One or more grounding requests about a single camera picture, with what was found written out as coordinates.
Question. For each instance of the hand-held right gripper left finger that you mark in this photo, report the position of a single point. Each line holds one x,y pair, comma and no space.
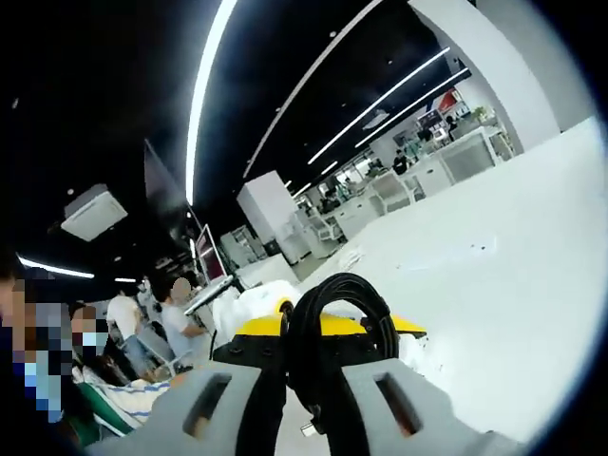
166,427

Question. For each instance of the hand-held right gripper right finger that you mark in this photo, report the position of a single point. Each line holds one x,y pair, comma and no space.
442,418

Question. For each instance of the black-legged standing desk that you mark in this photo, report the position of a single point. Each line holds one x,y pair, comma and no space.
209,295

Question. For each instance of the white mesh desk partition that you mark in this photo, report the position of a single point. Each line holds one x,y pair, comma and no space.
468,159

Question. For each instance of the laptop on stand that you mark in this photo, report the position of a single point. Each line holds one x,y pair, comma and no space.
209,256

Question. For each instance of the ceiling air conditioner unit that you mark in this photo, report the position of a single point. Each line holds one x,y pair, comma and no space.
95,214

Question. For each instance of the dark hanging ceiling panel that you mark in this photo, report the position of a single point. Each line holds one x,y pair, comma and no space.
164,185

